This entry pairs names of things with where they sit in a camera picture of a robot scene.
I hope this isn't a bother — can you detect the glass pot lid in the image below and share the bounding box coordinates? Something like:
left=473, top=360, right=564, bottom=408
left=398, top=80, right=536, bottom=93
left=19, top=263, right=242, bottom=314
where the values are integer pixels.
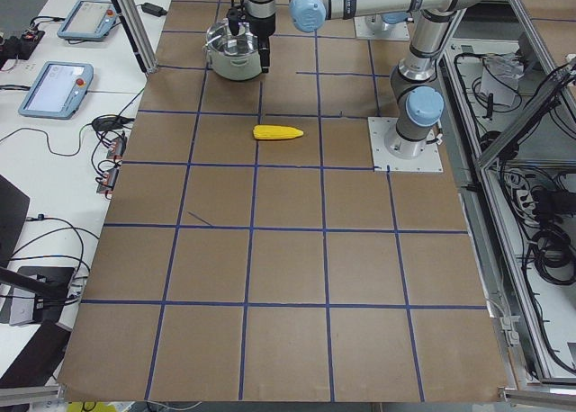
left=205, top=18, right=257, bottom=58

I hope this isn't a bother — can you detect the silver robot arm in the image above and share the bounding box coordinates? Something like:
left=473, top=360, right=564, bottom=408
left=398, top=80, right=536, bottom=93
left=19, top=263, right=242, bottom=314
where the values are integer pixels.
left=227, top=0, right=276, bottom=73
left=289, top=0, right=481, bottom=159

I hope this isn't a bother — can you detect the upper teach pendant tablet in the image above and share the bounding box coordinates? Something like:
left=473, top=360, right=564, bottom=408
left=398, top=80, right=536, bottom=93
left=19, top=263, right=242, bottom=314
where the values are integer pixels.
left=57, top=0, right=117, bottom=41

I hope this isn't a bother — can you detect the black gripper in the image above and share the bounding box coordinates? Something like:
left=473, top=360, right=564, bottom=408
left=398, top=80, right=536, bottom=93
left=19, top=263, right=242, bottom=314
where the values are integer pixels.
left=227, top=7, right=275, bottom=74

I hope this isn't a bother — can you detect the yellow corn cob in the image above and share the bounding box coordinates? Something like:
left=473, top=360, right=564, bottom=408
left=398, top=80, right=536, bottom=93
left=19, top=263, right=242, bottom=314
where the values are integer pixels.
left=253, top=124, right=304, bottom=141

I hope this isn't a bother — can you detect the black power adapter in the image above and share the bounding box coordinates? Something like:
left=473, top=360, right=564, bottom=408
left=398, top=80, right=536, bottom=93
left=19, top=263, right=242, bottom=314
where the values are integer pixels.
left=140, top=2, right=167, bottom=17

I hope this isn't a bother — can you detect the black monitor stand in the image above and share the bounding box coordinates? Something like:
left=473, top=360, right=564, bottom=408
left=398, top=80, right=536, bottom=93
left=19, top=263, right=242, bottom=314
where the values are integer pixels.
left=1, top=177, right=75, bottom=326

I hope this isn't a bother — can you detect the lower teach pendant tablet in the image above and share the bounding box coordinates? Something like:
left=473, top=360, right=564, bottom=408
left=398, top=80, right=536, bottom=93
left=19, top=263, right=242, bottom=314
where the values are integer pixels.
left=18, top=61, right=94, bottom=120

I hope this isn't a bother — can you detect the steel pot with green handles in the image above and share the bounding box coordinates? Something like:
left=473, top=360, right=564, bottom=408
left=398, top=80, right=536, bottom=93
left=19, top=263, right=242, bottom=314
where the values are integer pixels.
left=203, top=39, right=262, bottom=81

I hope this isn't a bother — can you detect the teach pendant tablet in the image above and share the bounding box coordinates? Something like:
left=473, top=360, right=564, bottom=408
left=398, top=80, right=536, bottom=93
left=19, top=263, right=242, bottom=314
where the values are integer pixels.
left=18, top=61, right=94, bottom=120
left=57, top=0, right=117, bottom=41

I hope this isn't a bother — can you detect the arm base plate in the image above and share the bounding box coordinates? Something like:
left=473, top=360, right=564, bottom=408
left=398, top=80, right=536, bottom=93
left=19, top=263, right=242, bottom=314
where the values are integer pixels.
left=354, top=15, right=410, bottom=41
left=368, top=117, right=444, bottom=174

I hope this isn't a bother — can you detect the aluminium frame post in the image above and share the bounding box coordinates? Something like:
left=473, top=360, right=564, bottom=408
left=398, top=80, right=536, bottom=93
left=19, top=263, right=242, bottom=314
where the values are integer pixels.
left=111, top=0, right=158, bottom=75

